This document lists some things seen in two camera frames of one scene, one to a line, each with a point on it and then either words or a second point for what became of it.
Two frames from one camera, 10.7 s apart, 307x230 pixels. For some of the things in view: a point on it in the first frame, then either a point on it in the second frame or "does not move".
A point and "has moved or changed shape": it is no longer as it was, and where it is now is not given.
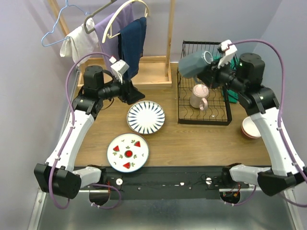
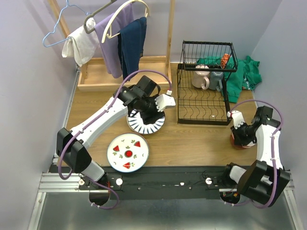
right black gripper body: x=223 y=75 → x=244 y=133
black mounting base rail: x=165 y=183 does not move
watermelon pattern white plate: x=127 y=153 does not move
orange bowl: x=249 y=135 has moved or changed shape
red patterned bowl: x=249 y=128 has moved or changed shape
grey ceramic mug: x=191 y=65 has moved or changed shape
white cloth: x=83 y=42 does not move
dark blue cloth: x=131 y=40 does not move
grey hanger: x=92 y=15 does not move
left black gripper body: x=127 y=90 → x=150 y=117
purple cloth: x=111 y=45 does not move
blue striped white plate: x=146 y=117 does not move
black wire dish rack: x=199 y=103 does not move
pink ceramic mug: x=198 y=98 → x=199 y=78
